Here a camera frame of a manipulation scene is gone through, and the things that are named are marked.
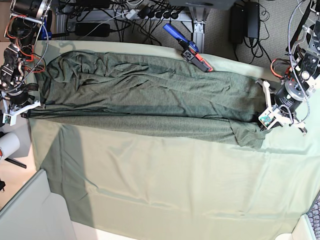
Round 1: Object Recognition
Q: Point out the blue orange clamp centre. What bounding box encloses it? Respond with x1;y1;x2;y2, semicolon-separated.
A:
163;23;214;73

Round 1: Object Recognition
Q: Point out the green long-sleeve T-shirt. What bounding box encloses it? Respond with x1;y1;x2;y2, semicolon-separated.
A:
30;51;266;149

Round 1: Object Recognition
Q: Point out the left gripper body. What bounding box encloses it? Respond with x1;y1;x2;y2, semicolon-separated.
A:
256;79;309;135

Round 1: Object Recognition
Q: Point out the black power adapter pair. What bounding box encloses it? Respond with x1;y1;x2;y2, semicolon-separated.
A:
229;1;260;45

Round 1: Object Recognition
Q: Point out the blue orange clamp left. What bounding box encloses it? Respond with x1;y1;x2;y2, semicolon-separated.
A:
40;10;70;40

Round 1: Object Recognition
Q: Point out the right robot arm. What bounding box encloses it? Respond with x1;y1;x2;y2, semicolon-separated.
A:
0;0;52;126

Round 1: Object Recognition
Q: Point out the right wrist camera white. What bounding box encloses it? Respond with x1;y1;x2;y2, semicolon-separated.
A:
2;112;17;126

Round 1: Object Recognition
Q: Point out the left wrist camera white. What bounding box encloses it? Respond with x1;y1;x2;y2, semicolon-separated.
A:
258;109;277;130

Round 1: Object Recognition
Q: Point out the blue orange clamp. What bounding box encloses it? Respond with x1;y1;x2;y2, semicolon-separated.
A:
163;23;214;73
40;10;70;40

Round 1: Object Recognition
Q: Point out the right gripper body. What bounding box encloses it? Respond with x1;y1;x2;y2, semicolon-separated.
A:
3;91;45;117

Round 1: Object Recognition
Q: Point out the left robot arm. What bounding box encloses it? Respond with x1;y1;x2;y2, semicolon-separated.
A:
257;0;320;134

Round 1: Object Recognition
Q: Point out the white cylinder roll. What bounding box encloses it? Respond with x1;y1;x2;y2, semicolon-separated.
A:
0;132;20;161

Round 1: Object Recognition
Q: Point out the black power strip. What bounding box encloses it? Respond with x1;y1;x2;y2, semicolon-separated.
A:
122;9;192;22

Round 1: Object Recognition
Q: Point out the aluminium frame post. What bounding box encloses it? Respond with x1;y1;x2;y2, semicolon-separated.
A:
189;7;211;53

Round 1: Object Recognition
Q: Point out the black power brick left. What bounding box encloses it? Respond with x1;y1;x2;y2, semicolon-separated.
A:
74;22;111;37

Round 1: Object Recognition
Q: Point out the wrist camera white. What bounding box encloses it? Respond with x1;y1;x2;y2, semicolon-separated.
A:
2;112;17;126
258;109;277;130

